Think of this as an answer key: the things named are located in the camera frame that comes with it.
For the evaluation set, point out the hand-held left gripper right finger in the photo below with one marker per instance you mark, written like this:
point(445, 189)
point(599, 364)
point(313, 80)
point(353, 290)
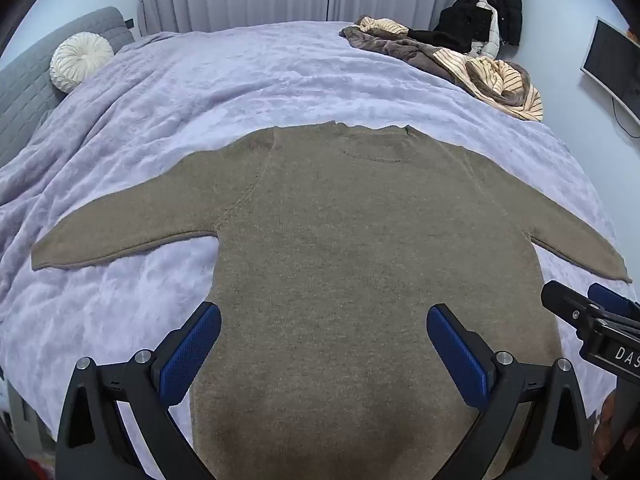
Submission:
point(457, 355)

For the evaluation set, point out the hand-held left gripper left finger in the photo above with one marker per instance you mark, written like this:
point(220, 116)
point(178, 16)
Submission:
point(192, 355)

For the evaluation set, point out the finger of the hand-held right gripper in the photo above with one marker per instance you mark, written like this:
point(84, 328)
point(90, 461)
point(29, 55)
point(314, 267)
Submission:
point(610, 297)
point(562, 302)

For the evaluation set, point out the brown knit sweater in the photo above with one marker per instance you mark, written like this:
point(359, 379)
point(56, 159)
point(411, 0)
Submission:
point(350, 260)

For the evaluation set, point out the pile of striped brown clothes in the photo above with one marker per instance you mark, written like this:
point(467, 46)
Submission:
point(480, 72)

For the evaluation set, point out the white-framed monitor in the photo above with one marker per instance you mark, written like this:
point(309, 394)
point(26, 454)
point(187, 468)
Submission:
point(612, 67)

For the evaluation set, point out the lavender fleece blanket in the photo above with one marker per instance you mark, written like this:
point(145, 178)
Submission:
point(225, 85)

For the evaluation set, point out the white round pleated pillow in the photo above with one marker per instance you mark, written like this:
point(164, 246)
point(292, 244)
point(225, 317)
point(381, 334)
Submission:
point(80, 61)

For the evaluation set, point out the grey headboard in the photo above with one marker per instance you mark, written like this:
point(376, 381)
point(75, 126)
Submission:
point(25, 85)

